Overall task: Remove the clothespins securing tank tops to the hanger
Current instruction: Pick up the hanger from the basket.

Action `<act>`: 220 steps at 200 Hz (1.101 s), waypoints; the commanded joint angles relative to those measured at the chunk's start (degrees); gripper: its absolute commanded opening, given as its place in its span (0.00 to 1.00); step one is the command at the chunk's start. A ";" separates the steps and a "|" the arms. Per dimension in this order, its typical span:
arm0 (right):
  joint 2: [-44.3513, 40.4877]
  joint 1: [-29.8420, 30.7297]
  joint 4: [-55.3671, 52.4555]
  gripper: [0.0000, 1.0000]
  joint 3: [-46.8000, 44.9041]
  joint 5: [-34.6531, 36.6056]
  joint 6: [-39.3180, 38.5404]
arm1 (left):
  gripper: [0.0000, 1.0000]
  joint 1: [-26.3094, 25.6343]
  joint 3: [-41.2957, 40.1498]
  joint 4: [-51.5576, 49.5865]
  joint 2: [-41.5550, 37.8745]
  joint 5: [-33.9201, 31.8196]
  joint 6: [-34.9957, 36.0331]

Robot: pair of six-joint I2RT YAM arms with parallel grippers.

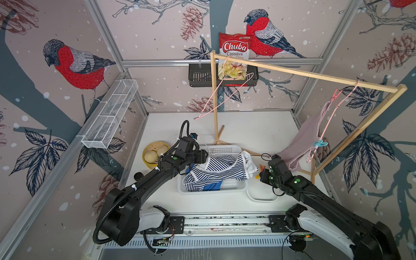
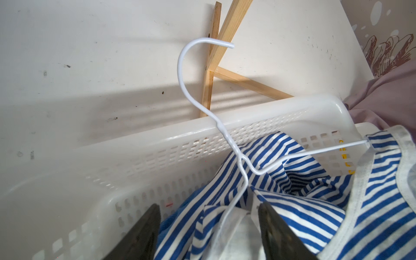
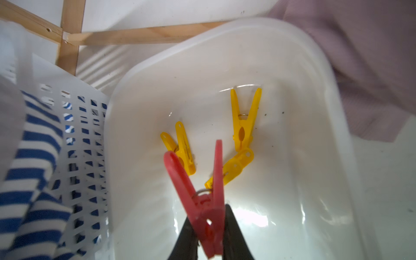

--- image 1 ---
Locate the striped tank top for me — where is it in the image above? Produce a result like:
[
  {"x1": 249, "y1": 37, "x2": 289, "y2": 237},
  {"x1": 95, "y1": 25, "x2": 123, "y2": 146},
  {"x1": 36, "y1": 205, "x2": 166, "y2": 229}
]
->
[{"x1": 182, "y1": 151, "x2": 258, "y2": 192}]

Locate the white hanger with striped top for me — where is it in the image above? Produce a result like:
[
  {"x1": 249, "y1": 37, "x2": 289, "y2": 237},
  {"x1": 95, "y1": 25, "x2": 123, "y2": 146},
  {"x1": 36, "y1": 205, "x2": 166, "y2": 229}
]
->
[{"x1": 187, "y1": 151, "x2": 259, "y2": 183}]

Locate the pink tank top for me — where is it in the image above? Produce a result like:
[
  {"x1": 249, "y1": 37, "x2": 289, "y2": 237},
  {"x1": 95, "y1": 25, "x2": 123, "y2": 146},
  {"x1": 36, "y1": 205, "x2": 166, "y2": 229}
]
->
[{"x1": 278, "y1": 101, "x2": 332, "y2": 171}]

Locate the teal clothespin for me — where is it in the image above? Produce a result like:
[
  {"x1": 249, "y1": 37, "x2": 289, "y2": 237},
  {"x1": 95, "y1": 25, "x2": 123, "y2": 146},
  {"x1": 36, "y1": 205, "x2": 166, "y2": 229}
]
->
[{"x1": 313, "y1": 140, "x2": 328, "y2": 147}]

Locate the pink hanger with blue top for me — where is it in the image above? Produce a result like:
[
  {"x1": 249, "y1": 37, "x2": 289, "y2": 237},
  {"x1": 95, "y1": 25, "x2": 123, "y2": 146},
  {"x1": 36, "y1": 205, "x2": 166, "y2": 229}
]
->
[{"x1": 194, "y1": 56, "x2": 255, "y2": 120}]

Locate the blue tank top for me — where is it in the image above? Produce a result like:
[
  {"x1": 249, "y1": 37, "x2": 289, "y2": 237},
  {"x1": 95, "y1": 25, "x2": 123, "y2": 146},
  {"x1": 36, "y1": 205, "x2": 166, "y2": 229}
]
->
[{"x1": 203, "y1": 182, "x2": 222, "y2": 191}]

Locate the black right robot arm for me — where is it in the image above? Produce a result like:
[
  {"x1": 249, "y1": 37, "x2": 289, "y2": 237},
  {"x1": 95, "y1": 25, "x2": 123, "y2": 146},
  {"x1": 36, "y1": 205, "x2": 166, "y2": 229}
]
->
[{"x1": 260, "y1": 155, "x2": 401, "y2": 260}]

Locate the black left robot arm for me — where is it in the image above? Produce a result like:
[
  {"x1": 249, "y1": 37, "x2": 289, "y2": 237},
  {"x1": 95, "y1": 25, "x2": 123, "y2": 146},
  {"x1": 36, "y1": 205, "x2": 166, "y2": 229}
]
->
[{"x1": 92, "y1": 120, "x2": 208, "y2": 246}]

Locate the white plastic tray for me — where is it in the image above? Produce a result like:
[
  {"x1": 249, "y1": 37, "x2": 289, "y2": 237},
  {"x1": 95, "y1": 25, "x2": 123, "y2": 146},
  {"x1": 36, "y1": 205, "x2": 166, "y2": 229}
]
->
[{"x1": 247, "y1": 180, "x2": 279, "y2": 203}]

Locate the white perforated plastic basket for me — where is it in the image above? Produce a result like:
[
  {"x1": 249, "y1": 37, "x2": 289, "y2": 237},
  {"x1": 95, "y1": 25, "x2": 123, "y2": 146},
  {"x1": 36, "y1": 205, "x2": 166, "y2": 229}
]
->
[{"x1": 175, "y1": 145, "x2": 248, "y2": 195}]

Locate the yellow bowl with buns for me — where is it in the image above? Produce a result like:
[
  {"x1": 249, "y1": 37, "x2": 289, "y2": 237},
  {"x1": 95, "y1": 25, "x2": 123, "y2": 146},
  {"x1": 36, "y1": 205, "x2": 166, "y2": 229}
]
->
[{"x1": 142, "y1": 141, "x2": 170, "y2": 170}]

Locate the brown bottle black cap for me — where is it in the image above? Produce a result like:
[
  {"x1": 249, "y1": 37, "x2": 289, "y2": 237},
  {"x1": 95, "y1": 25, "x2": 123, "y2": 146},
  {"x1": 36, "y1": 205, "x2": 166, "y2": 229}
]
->
[{"x1": 133, "y1": 172, "x2": 144, "y2": 181}]

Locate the cassava chips bag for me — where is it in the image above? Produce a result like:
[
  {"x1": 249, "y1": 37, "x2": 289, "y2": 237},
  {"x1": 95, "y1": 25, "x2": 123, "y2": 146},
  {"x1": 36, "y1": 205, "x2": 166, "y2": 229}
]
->
[{"x1": 218, "y1": 33, "x2": 251, "y2": 80}]

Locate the wooden clothes rack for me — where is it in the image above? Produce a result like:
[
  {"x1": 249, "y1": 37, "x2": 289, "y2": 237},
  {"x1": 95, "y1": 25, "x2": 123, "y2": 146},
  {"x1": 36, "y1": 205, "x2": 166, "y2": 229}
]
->
[{"x1": 210, "y1": 50, "x2": 407, "y2": 183}]

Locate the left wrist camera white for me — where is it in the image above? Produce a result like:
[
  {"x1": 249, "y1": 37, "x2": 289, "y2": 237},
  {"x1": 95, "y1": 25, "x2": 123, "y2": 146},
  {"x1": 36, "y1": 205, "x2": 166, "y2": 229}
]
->
[{"x1": 189, "y1": 133, "x2": 198, "y2": 140}]

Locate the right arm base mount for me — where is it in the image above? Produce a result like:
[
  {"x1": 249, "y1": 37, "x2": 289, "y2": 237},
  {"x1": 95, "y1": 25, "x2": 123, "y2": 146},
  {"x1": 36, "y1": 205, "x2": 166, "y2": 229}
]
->
[{"x1": 267, "y1": 214, "x2": 311, "y2": 235}]

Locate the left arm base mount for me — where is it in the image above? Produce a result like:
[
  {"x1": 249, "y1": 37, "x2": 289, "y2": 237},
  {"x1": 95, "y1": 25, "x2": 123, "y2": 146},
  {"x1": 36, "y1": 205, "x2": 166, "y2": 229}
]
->
[{"x1": 146, "y1": 216, "x2": 185, "y2": 235}]

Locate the black wall basket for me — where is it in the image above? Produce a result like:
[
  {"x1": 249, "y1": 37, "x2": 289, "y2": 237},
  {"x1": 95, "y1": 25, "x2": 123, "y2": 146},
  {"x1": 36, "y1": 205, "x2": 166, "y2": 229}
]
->
[{"x1": 188, "y1": 63, "x2": 259, "y2": 87}]

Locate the white wire mesh shelf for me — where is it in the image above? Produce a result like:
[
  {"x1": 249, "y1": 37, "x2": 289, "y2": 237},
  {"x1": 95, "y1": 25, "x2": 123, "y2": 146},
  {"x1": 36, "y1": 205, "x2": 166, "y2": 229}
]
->
[{"x1": 81, "y1": 79, "x2": 138, "y2": 149}]

